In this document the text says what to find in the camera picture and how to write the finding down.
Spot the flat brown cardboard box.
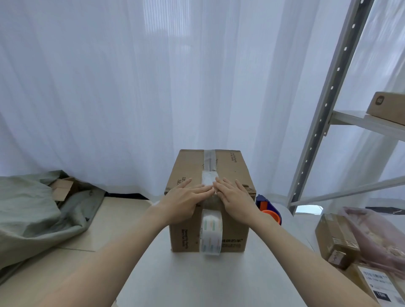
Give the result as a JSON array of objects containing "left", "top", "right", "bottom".
[{"left": 366, "top": 91, "right": 405, "bottom": 126}]

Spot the blue orange tape dispenser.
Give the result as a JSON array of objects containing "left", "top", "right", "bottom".
[{"left": 255, "top": 194, "right": 282, "bottom": 226}]

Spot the cardboard parcel with white label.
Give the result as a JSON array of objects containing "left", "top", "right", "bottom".
[{"left": 343, "top": 262, "right": 405, "bottom": 307}]

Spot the white sheer curtain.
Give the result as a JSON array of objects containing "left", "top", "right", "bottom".
[{"left": 0, "top": 0, "right": 405, "bottom": 212}]

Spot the person's left forearm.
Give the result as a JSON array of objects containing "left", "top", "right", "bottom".
[{"left": 39, "top": 205, "right": 172, "bottom": 307}]

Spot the small brown cardboard parcel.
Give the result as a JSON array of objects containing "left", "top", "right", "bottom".
[{"left": 315, "top": 213, "right": 361, "bottom": 270}]

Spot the person's right forearm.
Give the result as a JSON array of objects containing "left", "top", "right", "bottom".
[{"left": 251, "top": 211, "right": 378, "bottom": 307}]

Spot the grey metal shelf rack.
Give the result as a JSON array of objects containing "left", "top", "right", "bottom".
[{"left": 286, "top": 0, "right": 405, "bottom": 216}]

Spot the person's left hand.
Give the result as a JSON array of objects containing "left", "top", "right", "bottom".
[{"left": 157, "top": 178, "right": 216, "bottom": 226}]

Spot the brown cardboard shipping box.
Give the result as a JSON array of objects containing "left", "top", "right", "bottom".
[{"left": 164, "top": 149, "right": 257, "bottom": 253}]

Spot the pink plastic bag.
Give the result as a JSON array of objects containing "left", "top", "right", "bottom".
[{"left": 339, "top": 206, "right": 405, "bottom": 280}]

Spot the clear printed packing tape strip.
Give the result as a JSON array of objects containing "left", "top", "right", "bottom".
[{"left": 199, "top": 149, "right": 224, "bottom": 256}]

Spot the grey-green fabric sack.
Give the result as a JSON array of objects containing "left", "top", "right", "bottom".
[{"left": 0, "top": 170, "right": 107, "bottom": 285}]

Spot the torn brown cardboard piece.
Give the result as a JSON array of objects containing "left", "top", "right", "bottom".
[{"left": 48, "top": 177, "right": 80, "bottom": 202}]

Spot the person's right hand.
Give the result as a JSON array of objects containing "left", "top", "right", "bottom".
[{"left": 213, "top": 178, "right": 265, "bottom": 226}]

